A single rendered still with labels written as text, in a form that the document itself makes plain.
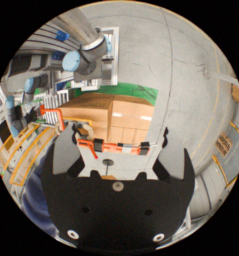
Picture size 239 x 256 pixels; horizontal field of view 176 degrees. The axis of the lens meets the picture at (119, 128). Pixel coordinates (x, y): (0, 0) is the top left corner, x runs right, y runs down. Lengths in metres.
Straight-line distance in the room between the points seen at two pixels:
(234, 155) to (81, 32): 9.23
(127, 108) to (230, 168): 9.31
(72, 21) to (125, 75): 1.47
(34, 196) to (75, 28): 0.64
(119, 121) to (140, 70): 1.06
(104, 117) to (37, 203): 0.81
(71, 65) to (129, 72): 1.32
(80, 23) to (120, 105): 1.04
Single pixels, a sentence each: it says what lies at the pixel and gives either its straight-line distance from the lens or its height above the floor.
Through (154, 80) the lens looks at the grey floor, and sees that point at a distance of 1.75.
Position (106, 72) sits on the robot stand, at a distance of 1.45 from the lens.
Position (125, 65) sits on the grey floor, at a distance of 1.66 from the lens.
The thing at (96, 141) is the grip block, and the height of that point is 1.20.
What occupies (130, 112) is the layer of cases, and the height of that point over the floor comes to 0.54.
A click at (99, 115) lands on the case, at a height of 0.94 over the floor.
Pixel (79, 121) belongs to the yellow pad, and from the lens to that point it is 0.70.
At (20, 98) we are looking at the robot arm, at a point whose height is 1.31.
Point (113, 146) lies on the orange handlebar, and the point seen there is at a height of 1.20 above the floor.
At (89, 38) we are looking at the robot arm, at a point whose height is 1.34.
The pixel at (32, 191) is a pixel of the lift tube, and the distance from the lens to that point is 0.49.
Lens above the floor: 1.62
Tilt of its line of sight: 58 degrees down
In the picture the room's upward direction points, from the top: 177 degrees counter-clockwise
